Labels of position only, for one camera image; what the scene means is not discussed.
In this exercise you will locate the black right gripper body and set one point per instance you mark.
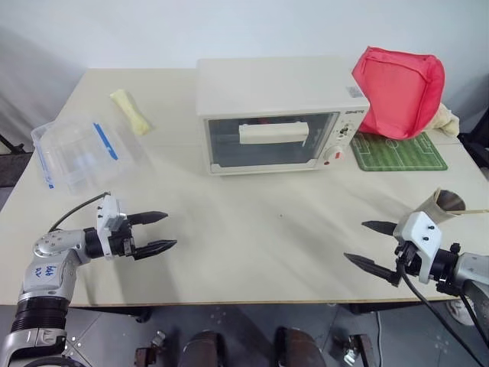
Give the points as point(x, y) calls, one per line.
point(409, 262)

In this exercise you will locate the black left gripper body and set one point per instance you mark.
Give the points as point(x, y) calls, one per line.
point(124, 244)

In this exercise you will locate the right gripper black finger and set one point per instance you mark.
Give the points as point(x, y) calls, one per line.
point(382, 227)
point(376, 267)

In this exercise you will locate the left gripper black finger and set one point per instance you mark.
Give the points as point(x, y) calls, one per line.
point(149, 218)
point(156, 247)

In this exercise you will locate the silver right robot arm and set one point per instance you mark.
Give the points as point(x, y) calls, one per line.
point(473, 267)

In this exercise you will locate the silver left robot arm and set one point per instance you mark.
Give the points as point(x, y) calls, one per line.
point(49, 267)

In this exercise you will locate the white oven timer knob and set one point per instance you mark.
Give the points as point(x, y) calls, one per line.
point(335, 153)

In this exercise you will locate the cream toaster oven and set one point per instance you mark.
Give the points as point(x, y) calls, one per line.
point(267, 84)

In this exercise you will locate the white sneaker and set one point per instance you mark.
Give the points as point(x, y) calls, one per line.
point(460, 311)

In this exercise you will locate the green football field mat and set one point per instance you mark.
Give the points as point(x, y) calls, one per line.
point(401, 156)

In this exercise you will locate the tan paper cup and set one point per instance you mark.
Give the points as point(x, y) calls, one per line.
point(451, 200)

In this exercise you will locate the thin wooden stick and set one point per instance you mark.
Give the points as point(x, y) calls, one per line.
point(473, 210)

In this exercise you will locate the clear plastic box, blue clips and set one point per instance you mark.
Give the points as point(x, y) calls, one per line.
point(76, 153)

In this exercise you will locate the dark rounded shape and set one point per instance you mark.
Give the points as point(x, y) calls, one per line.
point(300, 348)
point(204, 349)

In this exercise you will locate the beige crumpled cloth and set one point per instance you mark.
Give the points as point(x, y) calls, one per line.
point(447, 122)

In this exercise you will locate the black stand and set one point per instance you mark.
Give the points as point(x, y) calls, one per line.
point(477, 145)

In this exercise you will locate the red fabric bag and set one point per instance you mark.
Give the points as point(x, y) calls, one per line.
point(397, 95)

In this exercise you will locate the black tripod leg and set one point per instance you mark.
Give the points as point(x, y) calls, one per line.
point(11, 144)

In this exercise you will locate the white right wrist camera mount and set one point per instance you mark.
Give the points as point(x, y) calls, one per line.
point(420, 233)

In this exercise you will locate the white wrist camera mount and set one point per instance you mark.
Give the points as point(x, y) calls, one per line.
point(420, 233)
point(109, 214)

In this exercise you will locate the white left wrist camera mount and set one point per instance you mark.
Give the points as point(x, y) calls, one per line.
point(109, 214)

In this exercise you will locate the metal table foot bracket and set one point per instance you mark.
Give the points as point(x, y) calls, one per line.
point(151, 351)
point(353, 349)

